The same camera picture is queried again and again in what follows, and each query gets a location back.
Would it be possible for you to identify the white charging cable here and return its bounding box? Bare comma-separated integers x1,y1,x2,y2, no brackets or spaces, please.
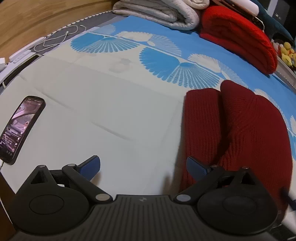
33,24,87,53

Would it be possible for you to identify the black smartphone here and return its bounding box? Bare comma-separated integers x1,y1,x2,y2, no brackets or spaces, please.
1,96,46,165

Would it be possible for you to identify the teal shark plush toy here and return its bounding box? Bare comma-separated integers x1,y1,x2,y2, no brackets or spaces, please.
251,0,295,47

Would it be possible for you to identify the wooden headboard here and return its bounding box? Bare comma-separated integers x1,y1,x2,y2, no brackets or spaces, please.
1,0,116,62

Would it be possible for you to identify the yellow plush toy pile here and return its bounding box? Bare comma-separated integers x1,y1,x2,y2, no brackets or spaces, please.
278,42,295,68

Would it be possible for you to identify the dark red knit sweater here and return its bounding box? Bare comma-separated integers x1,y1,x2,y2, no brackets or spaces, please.
183,80,292,213

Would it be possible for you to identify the folded bright red sweater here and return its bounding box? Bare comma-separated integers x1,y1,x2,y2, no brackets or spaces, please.
200,6,278,75

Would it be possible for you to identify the blue white patterned bedsheet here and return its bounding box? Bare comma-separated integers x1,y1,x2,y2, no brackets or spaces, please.
0,14,296,230

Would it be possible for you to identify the folded white fleece blanket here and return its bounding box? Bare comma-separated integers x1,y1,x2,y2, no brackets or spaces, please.
112,0,210,31

